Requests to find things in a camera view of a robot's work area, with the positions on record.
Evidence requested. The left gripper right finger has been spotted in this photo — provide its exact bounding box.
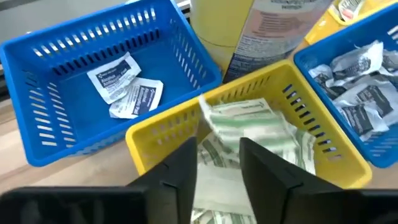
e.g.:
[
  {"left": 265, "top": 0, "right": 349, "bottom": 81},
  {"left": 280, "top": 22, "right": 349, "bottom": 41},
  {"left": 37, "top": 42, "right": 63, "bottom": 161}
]
[{"left": 239, "top": 137, "right": 343, "bottom": 224}]

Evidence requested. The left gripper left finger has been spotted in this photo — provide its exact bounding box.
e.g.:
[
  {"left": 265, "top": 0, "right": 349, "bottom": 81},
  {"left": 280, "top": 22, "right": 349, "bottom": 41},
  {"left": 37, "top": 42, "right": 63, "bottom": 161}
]
[{"left": 127, "top": 136, "right": 198, "bottom": 224}]

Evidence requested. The blue plastic basket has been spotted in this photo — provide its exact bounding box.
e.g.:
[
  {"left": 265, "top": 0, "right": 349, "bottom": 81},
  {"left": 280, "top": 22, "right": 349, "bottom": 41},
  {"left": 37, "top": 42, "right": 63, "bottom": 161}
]
[
  {"left": 0, "top": 0, "right": 223, "bottom": 167},
  {"left": 294, "top": 2, "right": 398, "bottom": 169}
]

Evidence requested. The white disinfecting wipes canister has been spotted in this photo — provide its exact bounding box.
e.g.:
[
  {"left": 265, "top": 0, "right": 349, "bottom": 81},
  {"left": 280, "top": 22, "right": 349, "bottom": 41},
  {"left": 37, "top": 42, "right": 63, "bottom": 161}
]
[{"left": 190, "top": 0, "right": 335, "bottom": 84}]

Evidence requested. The white packet with red print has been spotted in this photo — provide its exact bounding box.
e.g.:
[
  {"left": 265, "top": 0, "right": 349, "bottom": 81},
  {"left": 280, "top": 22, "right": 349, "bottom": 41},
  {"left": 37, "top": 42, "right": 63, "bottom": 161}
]
[{"left": 337, "top": 0, "right": 366, "bottom": 22}]

